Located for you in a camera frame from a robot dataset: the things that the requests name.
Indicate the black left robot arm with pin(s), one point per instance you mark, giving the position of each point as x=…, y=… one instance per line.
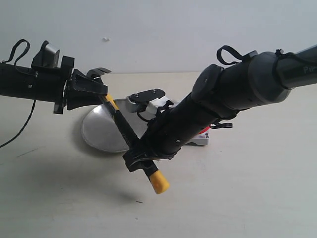
x=34, y=83

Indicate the black yellow claw hammer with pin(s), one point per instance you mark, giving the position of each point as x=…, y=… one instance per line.
x=155, y=176

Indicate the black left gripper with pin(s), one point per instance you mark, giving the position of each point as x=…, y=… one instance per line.
x=90, y=83

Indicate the round steel plate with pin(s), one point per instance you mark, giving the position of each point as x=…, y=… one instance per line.
x=100, y=132

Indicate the red dome push button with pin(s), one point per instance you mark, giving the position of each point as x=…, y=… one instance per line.
x=201, y=139

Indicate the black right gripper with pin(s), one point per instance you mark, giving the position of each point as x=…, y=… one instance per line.
x=154, y=145

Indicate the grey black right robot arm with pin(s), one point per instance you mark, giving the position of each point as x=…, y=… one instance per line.
x=218, y=95

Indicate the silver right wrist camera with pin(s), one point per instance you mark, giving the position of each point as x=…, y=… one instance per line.
x=150, y=101

